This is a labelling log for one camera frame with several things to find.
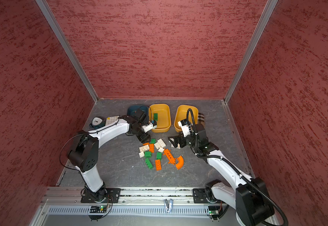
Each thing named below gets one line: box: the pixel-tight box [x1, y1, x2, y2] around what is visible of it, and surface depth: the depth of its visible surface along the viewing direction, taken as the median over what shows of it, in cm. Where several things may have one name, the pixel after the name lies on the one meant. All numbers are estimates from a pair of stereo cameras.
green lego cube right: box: [155, 151, 163, 161], surface depth 89 cm
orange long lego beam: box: [163, 148, 177, 165], surface depth 89 cm
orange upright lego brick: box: [148, 143, 155, 154], surface depth 94 cm
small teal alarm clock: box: [89, 116, 107, 130], surface depth 102 cm
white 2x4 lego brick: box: [156, 137, 167, 148], surface depth 94 cm
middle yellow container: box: [148, 103, 172, 133], surface depth 111 cm
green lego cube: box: [144, 151, 153, 158], surface depth 90 cm
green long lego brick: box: [144, 157, 154, 170], surface depth 85 cm
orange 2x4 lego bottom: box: [155, 159, 162, 171], surface depth 87 cm
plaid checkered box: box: [197, 112, 205, 125], surface depth 107 cm
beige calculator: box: [105, 115, 120, 126], surface depth 108 cm
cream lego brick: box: [138, 144, 150, 155], surface depth 93 cm
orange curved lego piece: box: [175, 155, 185, 170], surface depth 87 cm
